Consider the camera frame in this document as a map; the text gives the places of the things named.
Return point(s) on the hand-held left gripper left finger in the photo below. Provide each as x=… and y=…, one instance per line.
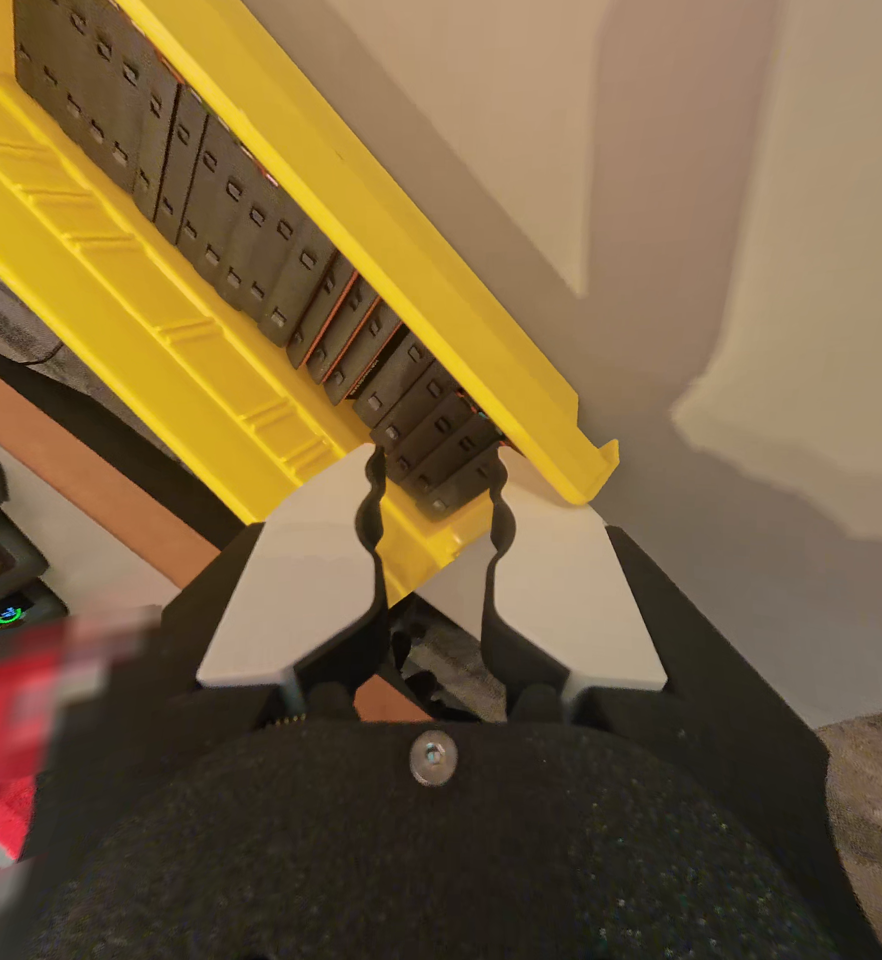
x=291, y=600

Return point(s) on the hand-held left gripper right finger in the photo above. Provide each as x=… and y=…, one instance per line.
x=576, y=615

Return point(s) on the yellow plastic bin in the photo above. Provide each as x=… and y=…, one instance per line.
x=148, y=315

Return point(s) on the row of black batteries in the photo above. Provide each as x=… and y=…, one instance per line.
x=223, y=202

